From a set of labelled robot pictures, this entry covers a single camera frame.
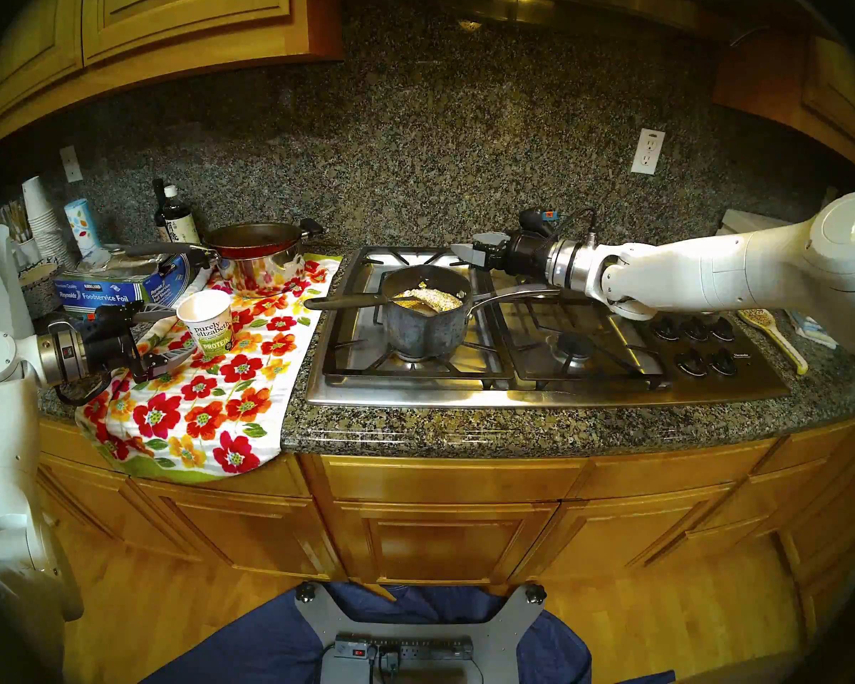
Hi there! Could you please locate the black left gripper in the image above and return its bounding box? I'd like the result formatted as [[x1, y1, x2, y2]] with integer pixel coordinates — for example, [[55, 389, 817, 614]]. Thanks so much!
[[78, 304, 195, 385]]

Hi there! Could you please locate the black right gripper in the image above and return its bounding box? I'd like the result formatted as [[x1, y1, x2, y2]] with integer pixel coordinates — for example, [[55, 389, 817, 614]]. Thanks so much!
[[450, 227, 560, 277]]

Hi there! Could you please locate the white paper oats cup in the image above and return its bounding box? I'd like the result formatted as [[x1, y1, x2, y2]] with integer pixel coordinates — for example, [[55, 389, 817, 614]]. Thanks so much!
[[176, 289, 234, 358]]

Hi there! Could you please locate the black handled metal spoon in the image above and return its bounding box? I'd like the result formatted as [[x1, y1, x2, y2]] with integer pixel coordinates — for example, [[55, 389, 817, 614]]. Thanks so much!
[[304, 293, 435, 314]]

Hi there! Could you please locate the shiny steel pot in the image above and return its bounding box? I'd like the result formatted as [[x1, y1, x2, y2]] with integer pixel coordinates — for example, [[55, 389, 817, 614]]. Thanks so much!
[[217, 218, 325, 296]]

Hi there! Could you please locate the yellow ceramic spoon rest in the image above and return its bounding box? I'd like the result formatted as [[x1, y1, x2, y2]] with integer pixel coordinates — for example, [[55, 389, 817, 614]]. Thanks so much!
[[737, 309, 809, 375]]

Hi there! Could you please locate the grain mix in saucepan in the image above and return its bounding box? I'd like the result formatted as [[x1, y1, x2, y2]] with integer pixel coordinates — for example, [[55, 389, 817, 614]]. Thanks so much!
[[393, 284, 464, 313]]

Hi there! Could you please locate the blue foil sheet box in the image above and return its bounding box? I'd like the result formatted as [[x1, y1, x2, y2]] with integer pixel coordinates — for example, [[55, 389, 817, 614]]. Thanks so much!
[[53, 252, 193, 316]]

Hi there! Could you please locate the crumpled foil sheet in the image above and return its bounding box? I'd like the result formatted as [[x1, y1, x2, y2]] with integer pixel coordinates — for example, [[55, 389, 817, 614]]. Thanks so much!
[[78, 247, 179, 277]]

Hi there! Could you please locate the floral kitchen towel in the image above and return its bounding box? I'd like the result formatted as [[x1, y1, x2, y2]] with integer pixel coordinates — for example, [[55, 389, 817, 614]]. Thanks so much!
[[75, 254, 343, 484]]

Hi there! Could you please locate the dark grey saucepan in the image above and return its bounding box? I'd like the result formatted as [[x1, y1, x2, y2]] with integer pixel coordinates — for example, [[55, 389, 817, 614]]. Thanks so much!
[[379, 264, 562, 361]]

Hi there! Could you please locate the dark bottle white cap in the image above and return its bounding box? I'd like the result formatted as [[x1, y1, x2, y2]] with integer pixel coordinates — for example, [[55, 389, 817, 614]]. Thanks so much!
[[162, 185, 202, 245]]

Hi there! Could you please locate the patterned round canister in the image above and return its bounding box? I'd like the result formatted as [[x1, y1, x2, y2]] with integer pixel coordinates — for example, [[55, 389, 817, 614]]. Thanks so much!
[[18, 259, 65, 318]]

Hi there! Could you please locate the red frying pan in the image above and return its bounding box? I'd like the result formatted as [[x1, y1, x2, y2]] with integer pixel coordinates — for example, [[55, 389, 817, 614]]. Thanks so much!
[[125, 222, 304, 261]]

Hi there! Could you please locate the stainless gas cooktop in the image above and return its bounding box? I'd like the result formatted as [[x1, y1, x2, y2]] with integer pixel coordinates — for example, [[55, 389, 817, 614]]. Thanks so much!
[[304, 246, 792, 409]]

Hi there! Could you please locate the white cup with wooden sticks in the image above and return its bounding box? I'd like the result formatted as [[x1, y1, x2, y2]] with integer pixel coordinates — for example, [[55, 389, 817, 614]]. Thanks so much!
[[0, 202, 43, 263]]

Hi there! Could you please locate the white paper cup stack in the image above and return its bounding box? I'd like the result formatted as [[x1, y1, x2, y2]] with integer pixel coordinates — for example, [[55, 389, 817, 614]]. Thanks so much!
[[21, 175, 79, 263]]

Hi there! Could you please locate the white toaster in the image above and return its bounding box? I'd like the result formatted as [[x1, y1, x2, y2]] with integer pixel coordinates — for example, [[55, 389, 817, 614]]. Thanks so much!
[[716, 209, 792, 236]]

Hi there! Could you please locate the wooden base cabinet run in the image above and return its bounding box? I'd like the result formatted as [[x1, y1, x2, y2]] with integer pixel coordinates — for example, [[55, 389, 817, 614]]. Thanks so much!
[[0, 398, 855, 619]]

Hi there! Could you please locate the blue fabric cover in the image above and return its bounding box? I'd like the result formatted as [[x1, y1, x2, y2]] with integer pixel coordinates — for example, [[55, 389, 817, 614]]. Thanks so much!
[[142, 583, 678, 684]]

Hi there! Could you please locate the grey power strip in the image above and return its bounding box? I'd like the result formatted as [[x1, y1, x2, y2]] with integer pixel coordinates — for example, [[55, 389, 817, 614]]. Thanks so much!
[[335, 634, 475, 663]]

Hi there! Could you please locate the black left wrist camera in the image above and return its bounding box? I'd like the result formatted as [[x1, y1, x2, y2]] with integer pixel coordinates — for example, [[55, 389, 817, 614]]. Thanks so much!
[[82, 304, 133, 327]]

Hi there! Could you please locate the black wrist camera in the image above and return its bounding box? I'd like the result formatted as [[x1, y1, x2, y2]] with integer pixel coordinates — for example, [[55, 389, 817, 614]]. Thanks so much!
[[519, 207, 564, 236], [82, 304, 133, 327]]

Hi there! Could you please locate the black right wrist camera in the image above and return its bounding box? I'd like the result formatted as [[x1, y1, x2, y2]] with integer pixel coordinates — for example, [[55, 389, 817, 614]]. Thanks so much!
[[519, 207, 564, 236]]

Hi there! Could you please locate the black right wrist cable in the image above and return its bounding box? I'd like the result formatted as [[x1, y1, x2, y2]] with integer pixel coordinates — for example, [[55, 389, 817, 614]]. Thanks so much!
[[559, 207, 601, 247]]

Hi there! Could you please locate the white wall outlet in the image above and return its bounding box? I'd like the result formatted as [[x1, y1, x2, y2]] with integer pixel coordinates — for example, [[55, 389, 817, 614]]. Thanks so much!
[[631, 128, 665, 175]]

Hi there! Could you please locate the wooden wall cabinet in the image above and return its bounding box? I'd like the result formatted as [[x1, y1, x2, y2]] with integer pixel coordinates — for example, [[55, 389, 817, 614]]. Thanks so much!
[[0, 0, 343, 160], [712, 31, 855, 185]]

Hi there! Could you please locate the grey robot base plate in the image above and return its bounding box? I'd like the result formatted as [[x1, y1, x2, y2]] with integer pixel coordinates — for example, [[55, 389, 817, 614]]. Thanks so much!
[[296, 581, 548, 684]]

